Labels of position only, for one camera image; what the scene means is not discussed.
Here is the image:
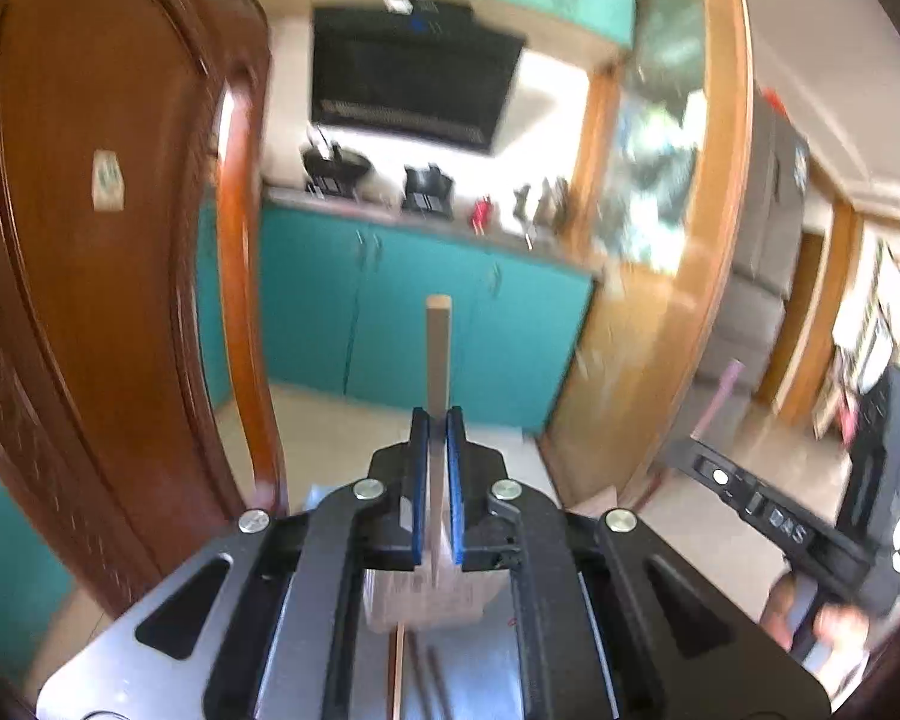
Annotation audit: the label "wooden furniture with hung clothes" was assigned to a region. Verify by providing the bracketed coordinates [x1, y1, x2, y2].
[817, 240, 900, 443]

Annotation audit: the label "white chair sticker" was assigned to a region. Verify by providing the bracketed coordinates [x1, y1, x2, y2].
[91, 150, 127, 211]

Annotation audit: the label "wood-framed glass sliding door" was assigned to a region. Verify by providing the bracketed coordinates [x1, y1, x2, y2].
[540, 0, 755, 511]

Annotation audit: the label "black cooking pot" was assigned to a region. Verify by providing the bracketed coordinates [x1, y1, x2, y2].
[403, 163, 455, 217]

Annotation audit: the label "black range hood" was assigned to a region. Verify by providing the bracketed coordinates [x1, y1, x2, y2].
[311, 0, 527, 157]

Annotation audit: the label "teal lower kitchen cabinets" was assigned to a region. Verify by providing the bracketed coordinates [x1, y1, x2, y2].
[0, 195, 598, 691]

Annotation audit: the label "grey refrigerator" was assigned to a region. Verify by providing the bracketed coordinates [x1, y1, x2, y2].
[694, 94, 812, 391]

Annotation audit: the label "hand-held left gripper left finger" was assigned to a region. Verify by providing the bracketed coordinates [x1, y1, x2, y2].
[36, 407, 430, 720]

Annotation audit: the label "black wok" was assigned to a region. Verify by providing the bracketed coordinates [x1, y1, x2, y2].
[300, 139, 373, 200]

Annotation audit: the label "bundle of mixed chopsticks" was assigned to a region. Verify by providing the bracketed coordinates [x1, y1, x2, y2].
[390, 619, 455, 720]

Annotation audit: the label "white plastic utensil basket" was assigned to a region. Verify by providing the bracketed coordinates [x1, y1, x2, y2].
[360, 566, 485, 635]

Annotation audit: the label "pinkish single chopstick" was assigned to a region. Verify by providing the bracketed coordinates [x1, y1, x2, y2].
[694, 358, 745, 442]

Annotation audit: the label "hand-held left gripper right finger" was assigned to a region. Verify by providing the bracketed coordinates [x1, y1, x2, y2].
[447, 406, 832, 720]

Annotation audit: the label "pale single chopstick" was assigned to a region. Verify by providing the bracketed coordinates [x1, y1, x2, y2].
[424, 294, 455, 608]

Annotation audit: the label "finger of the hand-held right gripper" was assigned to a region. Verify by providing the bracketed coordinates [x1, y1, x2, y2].
[661, 436, 767, 520]

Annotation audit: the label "brown wooden door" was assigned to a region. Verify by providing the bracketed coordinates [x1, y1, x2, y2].
[754, 229, 830, 421]

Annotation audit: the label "person's right hand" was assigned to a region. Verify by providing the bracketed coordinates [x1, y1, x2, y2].
[761, 574, 872, 673]

